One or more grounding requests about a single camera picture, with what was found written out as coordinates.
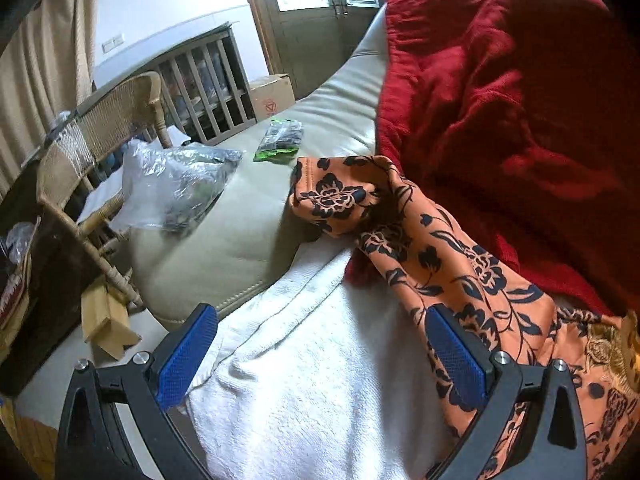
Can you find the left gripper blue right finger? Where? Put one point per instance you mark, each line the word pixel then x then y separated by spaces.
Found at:
pixel 487 381

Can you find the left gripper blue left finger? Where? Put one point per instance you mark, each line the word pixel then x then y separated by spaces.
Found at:
pixel 161 383

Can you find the orange black floral blouse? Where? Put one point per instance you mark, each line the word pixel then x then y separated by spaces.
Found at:
pixel 428 261

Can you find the white towel sheet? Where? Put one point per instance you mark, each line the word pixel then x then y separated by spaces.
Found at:
pixel 318 379

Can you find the beige leather sofa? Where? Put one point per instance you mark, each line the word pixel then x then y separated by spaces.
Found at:
pixel 248 239

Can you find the clear plastic bag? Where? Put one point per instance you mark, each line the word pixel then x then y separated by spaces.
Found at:
pixel 171 189

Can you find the wicker wooden chair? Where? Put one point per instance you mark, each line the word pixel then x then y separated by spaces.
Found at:
pixel 98 129

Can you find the small green packet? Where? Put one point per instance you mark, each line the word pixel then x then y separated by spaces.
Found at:
pixel 281 139

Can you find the red velvet blanket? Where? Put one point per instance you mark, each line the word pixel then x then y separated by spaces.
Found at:
pixel 521 119

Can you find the dark wooden slatted cabinet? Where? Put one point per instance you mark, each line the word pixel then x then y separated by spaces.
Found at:
pixel 204 89

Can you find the cardboard box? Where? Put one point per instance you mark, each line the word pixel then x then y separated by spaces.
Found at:
pixel 271 95

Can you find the beige striped curtain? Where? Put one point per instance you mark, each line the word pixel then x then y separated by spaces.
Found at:
pixel 47 68

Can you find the brown wooden double door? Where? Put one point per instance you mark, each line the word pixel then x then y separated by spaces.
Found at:
pixel 309 40

